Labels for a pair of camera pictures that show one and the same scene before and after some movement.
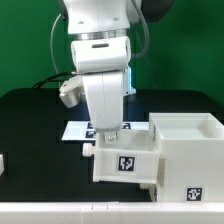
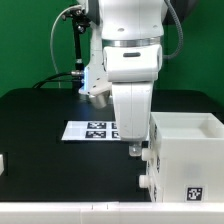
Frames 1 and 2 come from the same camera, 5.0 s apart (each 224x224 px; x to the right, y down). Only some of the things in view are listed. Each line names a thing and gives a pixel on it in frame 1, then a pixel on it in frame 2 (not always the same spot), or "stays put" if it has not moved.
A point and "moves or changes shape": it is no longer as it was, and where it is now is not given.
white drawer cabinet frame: x=191 y=157 stays put
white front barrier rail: x=112 y=212 stays put
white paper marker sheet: x=82 y=131 stays put
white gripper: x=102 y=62 to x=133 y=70
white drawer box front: x=134 y=158 moves or changes shape
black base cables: x=48 y=77 stays put
